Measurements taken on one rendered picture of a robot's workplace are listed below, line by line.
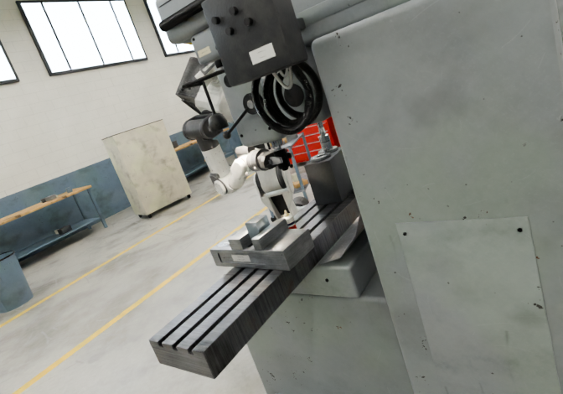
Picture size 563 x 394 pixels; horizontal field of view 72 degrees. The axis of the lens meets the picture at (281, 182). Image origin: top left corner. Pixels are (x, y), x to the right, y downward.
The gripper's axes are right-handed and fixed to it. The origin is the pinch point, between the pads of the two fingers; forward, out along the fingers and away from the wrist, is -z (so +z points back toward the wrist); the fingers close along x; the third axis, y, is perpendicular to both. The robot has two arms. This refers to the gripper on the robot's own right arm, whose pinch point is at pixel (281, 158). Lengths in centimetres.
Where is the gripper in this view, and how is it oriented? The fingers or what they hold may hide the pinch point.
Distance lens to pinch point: 144.9
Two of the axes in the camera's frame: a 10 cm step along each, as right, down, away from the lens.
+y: 3.1, 9.2, 2.3
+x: 7.2, -3.9, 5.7
